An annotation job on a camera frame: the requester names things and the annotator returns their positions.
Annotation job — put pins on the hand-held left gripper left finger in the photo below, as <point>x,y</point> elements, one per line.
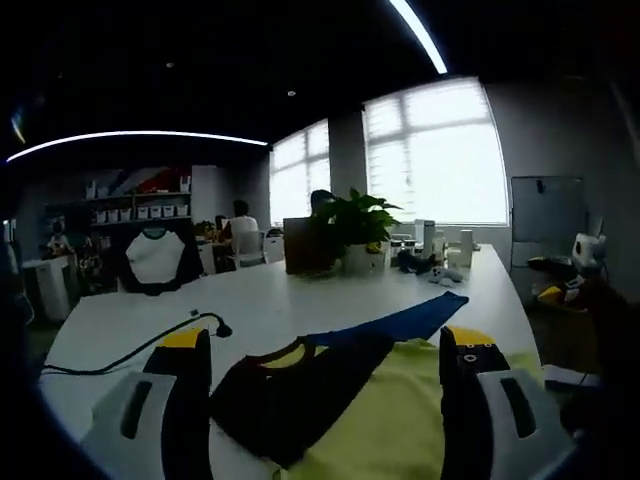
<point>180,410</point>

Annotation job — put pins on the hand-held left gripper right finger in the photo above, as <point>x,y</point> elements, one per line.
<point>465,410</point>

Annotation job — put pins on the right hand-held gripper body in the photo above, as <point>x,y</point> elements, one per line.
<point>590,252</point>

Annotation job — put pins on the yellow blue black garment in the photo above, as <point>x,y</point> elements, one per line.
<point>400,390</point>

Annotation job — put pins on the whiteboard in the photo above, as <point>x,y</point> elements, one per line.
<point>547,210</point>

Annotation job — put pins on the patterned paper cup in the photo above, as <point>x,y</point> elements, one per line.
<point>454,257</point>

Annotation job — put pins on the white game controller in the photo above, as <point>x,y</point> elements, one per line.
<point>447,276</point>

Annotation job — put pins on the green label bottle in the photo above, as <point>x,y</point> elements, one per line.
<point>438,245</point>

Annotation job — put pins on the black headset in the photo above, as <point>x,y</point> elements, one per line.
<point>415,262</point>

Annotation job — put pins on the black and white raglan shirt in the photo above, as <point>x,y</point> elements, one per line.
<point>152,260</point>

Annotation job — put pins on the wide window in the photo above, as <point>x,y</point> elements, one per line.
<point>435,160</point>

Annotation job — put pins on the green potted plant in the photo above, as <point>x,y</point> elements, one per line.
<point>360,220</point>

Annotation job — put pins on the shelving with white boxes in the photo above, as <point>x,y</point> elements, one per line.
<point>140,210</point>

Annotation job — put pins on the narrow window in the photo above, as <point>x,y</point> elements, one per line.
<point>300,175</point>

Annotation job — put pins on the white ceiling light strip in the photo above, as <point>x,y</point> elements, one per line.
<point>135,134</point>
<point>422,35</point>

